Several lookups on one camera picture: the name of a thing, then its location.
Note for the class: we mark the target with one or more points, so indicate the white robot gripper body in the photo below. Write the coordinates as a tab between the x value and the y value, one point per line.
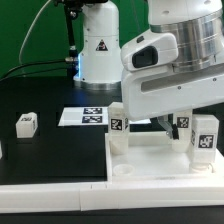
156	92

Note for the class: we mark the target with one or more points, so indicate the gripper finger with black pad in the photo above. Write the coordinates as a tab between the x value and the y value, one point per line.
171	129

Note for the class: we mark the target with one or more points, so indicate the white square table top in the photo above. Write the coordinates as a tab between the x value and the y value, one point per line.
150	157

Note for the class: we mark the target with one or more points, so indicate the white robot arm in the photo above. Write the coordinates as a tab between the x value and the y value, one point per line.
175	65

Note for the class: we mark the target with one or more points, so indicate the white sheet with tags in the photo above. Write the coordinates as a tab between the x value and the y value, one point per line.
87	116

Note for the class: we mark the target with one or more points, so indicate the white front fence bar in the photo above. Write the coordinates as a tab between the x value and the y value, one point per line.
116	195

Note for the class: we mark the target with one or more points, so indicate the white block at left edge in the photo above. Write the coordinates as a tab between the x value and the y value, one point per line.
0	149

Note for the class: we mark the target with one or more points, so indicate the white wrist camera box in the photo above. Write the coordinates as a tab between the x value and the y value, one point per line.
148	50

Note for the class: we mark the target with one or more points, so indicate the black camera stand pole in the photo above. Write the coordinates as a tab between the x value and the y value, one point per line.
72	9

